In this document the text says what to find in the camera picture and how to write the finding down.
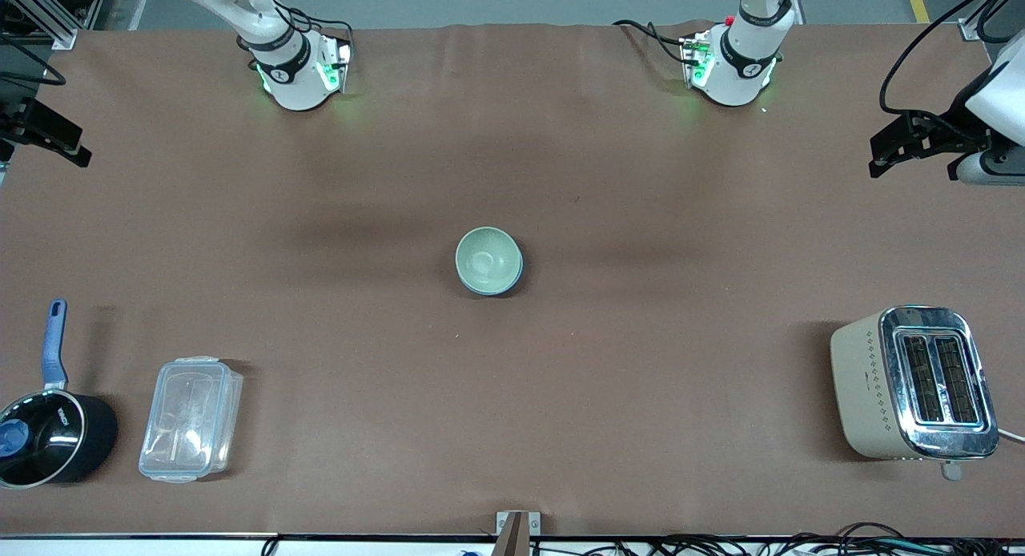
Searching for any tangle of black cables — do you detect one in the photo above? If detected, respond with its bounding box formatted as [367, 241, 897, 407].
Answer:
[529, 522, 1025, 556]

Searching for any light green bowl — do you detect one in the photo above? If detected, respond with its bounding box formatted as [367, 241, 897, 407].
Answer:
[455, 226, 521, 294]

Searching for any brown table cover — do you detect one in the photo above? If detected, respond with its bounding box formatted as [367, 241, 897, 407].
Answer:
[0, 23, 1025, 538]

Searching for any aluminium frame profile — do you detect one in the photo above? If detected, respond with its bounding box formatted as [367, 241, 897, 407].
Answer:
[0, 0, 110, 50]

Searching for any small metal bracket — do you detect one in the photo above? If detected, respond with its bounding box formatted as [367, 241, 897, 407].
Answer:
[495, 510, 542, 556]

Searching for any clear plastic lidded container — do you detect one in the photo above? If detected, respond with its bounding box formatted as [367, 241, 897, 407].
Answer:
[139, 356, 243, 485]

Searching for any aluminium corner bracket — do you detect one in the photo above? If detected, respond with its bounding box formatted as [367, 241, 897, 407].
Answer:
[958, 3, 1003, 42]

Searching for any black base cable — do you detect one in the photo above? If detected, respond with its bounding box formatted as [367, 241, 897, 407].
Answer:
[612, 19, 699, 65]
[248, 0, 354, 46]

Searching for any blue bowl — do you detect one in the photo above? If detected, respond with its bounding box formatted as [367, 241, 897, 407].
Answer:
[460, 242, 525, 298]

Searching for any black left base cable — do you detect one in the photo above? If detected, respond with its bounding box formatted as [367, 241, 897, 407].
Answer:
[612, 19, 699, 65]

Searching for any beige chrome toaster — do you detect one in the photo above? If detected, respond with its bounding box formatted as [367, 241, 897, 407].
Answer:
[830, 304, 1001, 481]

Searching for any glass lid blue knob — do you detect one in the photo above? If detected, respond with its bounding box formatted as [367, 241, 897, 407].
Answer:
[0, 392, 86, 488]

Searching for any black right base cable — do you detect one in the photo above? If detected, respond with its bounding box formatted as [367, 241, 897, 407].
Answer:
[248, 0, 354, 46]

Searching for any black saucepan blue handle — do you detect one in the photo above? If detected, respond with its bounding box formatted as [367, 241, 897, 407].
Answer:
[0, 299, 119, 490]

